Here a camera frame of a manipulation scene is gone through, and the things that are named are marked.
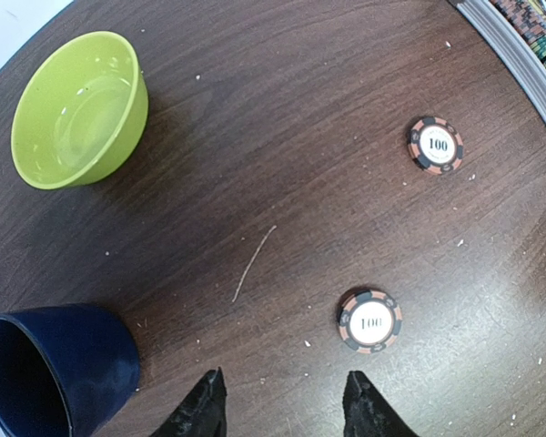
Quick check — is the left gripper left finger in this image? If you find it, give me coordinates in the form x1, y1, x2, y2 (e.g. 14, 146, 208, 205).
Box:
150, 367, 228, 437

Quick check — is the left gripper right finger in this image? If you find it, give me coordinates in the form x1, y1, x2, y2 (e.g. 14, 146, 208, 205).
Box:
342, 371, 418, 437

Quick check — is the aluminium poker case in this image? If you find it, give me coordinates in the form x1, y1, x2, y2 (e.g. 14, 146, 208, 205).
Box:
451, 1, 546, 126

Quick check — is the dark blue mug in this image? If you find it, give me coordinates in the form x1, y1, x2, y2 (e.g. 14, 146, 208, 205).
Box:
0, 304, 140, 436

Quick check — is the green bowl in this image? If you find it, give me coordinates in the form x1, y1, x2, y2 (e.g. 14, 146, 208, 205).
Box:
11, 31, 149, 190

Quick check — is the chip row in case left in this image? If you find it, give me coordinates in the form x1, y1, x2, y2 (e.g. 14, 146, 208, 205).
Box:
490, 1, 546, 69

